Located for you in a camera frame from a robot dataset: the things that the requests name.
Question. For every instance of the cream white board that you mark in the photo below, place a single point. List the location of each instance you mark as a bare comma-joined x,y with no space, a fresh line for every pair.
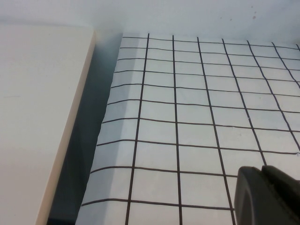
35,105

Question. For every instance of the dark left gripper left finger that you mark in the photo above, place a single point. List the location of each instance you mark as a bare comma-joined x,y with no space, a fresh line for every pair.
250,199

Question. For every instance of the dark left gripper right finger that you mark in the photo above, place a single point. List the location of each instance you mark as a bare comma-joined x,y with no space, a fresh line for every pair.
288,192

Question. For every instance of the white black-grid tablecloth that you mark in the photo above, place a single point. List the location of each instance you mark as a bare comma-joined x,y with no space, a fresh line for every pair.
199,112

